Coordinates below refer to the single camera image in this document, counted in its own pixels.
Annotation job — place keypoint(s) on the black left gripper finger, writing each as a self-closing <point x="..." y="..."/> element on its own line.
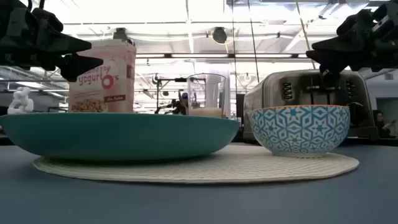
<point x="77" y="65"/>
<point x="68" y="45"/>

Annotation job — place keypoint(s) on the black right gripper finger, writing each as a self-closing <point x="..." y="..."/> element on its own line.
<point x="332" y="62"/>
<point x="339" y="43"/>

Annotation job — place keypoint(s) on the pink strawberry yogurt cereal box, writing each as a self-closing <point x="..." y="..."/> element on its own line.
<point x="115" y="93"/>

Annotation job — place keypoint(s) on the white robot figure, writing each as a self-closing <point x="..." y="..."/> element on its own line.
<point x="20" y="101"/>

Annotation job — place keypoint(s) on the stainless steel four-slot toaster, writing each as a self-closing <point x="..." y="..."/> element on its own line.
<point x="273" y="93"/>

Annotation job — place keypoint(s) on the person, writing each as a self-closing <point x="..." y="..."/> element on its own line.
<point x="380" y="123"/>
<point x="184" y="99"/>

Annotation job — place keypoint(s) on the blue white patterned bowl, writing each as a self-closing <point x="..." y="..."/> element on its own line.
<point x="300" y="130"/>

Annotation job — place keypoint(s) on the teal round plate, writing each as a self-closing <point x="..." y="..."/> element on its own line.
<point x="118" y="137"/>

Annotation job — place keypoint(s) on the black metal stand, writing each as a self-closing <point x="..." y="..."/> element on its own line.
<point x="181" y="80"/>

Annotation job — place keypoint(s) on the clear glass tumbler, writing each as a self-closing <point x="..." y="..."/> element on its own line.
<point x="206" y="90"/>

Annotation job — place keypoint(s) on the white woven round placemat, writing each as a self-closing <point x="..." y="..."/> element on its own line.
<point x="217" y="169"/>

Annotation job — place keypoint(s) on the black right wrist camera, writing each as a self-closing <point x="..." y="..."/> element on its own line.
<point x="354" y="23"/>

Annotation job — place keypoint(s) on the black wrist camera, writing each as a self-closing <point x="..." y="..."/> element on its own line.
<point x="48" y="20"/>
<point x="354" y="23"/>

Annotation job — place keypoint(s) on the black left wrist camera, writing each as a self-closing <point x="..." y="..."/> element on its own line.
<point x="48" y="20"/>

